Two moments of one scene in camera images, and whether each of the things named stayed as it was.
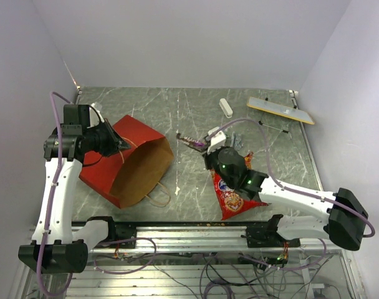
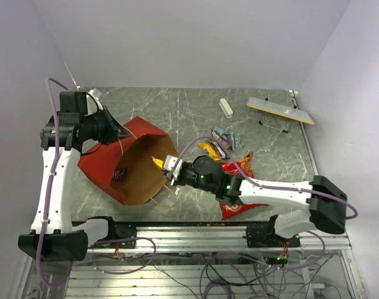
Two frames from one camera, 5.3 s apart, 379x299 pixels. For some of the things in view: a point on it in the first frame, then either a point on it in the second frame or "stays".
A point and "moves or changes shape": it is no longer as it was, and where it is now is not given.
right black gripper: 207,156 → 178,180
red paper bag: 129,176 stays
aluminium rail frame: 202,261 stays
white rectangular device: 225,108 stays
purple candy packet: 197,144 moves or changes shape
